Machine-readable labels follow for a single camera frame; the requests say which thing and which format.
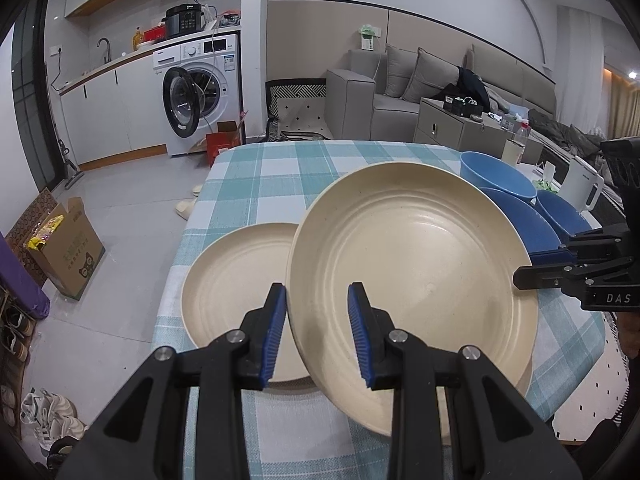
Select dark jacket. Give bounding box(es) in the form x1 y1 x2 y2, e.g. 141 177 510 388
457 66 491 111

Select dark glass door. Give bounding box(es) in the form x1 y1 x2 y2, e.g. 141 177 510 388
10 0 63 191

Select purple cloth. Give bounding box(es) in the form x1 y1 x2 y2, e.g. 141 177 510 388
0 232 51 321

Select red cardboard box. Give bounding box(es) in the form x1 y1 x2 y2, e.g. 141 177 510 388
206 121 246 167

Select grey drawer cabinet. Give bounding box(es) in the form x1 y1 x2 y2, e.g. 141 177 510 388
413 97 516 163

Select white washing machine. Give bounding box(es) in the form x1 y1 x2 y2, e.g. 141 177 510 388
152 34 245 157

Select white wall device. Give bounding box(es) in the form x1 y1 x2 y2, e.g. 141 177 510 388
359 25 383 51

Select tan curtain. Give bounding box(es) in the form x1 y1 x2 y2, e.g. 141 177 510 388
605 67 640 138

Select black pressure cooker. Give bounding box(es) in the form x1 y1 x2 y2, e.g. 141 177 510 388
162 4 205 38

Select grey cushion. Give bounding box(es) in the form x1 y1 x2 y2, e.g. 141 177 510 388
384 45 418 98
402 47 461 103

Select cream plate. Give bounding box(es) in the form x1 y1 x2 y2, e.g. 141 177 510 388
181 221 313 383
286 162 540 438
510 355 535 401

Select white sneakers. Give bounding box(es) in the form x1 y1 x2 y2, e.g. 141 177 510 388
20 387 88 456

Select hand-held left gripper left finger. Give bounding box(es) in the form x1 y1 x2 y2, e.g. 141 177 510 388
55 282 290 480

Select cream tumbler cup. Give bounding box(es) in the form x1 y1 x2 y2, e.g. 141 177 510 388
501 139 526 166

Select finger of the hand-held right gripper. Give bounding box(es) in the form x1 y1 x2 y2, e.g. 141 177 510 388
512 255 631 295
529 222 628 267

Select yellow snack packet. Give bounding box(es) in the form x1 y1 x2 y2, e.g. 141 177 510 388
27 214 66 251

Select grey sofa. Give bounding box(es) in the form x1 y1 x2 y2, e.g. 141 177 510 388
326 42 558 143

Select white electric kettle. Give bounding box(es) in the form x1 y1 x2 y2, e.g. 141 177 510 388
560 155 605 211

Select light blue bowl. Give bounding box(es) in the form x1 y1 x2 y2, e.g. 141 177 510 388
460 151 538 200

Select white kitchen base cabinets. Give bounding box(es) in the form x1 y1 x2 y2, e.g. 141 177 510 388
59 35 168 171

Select bed with dark duvet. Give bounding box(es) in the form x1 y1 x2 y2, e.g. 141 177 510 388
525 107 616 161

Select brown cardboard box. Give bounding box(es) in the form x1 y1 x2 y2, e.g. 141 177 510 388
22 196 106 301
5 187 58 261

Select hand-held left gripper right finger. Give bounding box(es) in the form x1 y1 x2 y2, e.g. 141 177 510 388
347 281 583 480

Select teal checked tablecloth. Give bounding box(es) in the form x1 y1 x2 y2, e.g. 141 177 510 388
150 140 608 480

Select black open box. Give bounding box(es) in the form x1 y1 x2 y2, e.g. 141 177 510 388
442 94 481 117

